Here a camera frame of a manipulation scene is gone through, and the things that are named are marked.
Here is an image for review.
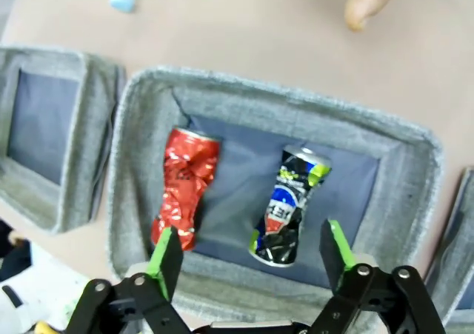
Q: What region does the person's left hand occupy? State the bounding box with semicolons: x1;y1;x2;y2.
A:
343;0;404;32

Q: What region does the grey fabric basket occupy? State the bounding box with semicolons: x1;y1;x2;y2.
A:
105;65;446;324
424;167;474;328
0;46;127;236

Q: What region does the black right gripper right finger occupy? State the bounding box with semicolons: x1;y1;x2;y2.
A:
310;218;447;334

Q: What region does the crushed red soda can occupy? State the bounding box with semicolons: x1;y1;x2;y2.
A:
150;126;224;253

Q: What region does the crushed black blue soda can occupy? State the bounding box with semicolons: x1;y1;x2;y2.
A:
247;144;333;268

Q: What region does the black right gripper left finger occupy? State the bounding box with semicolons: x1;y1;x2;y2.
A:
64;225;192;334

